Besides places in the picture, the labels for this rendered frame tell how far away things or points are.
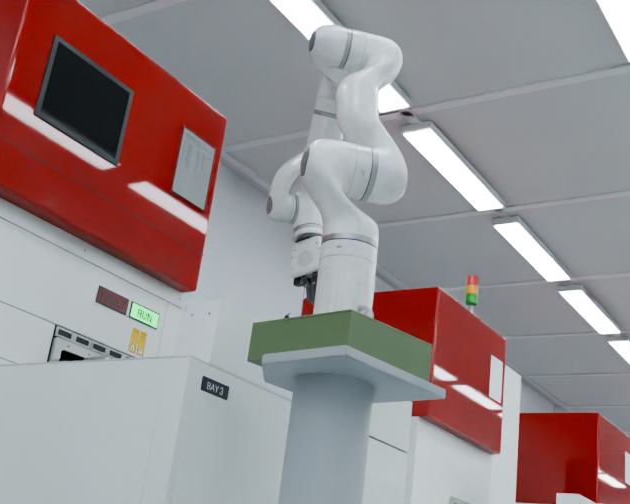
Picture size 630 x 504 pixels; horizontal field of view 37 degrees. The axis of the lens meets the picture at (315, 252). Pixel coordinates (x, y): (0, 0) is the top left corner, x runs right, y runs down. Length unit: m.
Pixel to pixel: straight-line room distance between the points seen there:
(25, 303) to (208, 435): 0.70
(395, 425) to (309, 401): 0.83
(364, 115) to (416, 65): 2.28
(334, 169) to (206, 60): 2.66
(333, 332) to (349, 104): 0.60
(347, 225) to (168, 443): 0.57
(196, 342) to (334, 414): 0.37
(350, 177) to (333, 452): 0.58
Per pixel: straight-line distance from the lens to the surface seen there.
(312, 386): 1.81
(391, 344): 1.82
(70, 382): 2.13
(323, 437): 1.78
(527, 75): 4.40
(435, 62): 4.34
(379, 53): 2.27
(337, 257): 1.90
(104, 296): 2.61
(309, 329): 1.79
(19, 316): 2.42
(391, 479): 2.60
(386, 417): 2.57
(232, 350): 2.01
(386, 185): 1.99
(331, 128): 2.42
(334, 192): 1.94
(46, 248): 2.49
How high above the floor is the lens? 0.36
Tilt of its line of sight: 21 degrees up
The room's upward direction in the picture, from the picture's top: 8 degrees clockwise
